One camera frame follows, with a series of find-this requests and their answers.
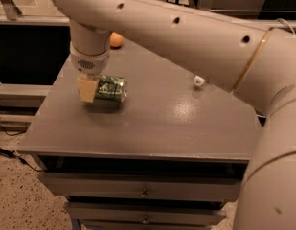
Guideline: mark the orange fruit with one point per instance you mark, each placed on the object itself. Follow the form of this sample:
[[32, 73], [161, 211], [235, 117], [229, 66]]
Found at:
[[116, 40]]

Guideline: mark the clear plastic water bottle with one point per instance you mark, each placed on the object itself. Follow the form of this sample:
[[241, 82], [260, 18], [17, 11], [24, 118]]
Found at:
[[198, 81]]

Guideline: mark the metal railing frame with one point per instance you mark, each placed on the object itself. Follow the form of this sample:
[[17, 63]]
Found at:
[[31, 12]]

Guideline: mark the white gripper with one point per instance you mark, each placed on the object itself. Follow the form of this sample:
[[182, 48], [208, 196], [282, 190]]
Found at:
[[90, 64]]

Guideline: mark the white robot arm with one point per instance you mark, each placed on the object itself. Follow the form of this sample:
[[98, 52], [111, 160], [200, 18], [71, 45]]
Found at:
[[255, 63]]

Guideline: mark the green soda can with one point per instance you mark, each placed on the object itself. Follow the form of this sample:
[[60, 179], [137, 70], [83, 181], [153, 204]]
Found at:
[[111, 88]]

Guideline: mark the grey drawer cabinet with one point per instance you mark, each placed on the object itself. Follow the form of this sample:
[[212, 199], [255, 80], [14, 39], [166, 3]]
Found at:
[[167, 158]]

